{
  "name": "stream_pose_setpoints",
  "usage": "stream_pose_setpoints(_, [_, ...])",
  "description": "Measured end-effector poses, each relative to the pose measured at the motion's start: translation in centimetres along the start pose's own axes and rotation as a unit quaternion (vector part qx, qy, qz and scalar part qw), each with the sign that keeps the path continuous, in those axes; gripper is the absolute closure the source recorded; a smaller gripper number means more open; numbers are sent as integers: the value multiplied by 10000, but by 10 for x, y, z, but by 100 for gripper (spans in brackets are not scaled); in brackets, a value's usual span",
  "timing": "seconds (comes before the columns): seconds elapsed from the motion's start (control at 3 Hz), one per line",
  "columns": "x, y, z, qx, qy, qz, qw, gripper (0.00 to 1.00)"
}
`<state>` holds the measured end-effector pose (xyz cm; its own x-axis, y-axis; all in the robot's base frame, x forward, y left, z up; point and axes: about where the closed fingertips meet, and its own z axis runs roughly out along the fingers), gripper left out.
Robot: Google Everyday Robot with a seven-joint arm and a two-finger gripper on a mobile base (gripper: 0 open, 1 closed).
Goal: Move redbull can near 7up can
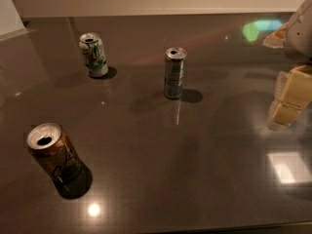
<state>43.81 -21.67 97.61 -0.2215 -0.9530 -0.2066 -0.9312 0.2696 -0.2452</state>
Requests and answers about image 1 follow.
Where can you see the brown soda can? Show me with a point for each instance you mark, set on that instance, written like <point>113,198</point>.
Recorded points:
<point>53,150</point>

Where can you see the silver redbull can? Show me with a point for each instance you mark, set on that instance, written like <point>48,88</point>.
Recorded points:
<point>174,70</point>

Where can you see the white green 7up can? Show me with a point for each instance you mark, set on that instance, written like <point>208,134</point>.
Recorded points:
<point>93,52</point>

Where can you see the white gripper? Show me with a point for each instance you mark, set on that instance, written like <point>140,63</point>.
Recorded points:
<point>300,36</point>

